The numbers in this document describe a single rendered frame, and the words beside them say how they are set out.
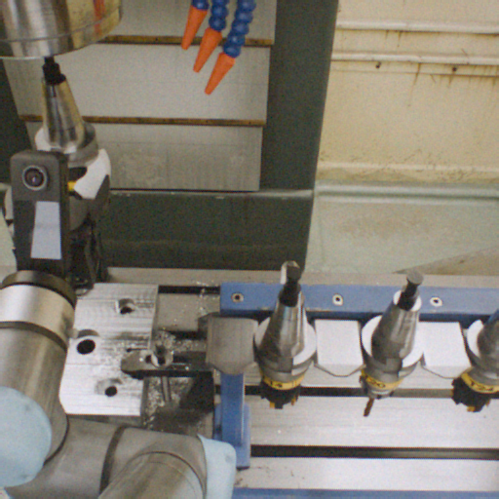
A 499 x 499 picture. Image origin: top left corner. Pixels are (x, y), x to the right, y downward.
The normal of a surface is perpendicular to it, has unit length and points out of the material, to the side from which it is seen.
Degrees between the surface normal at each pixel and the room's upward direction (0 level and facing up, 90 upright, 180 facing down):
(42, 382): 52
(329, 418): 0
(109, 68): 90
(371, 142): 90
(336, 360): 0
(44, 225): 61
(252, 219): 90
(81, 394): 0
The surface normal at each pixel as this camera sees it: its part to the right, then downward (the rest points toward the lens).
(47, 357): 0.82, -0.41
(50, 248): -0.02, 0.30
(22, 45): 0.12, 0.72
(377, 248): 0.03, -0.69
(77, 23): 0.66, 0.56
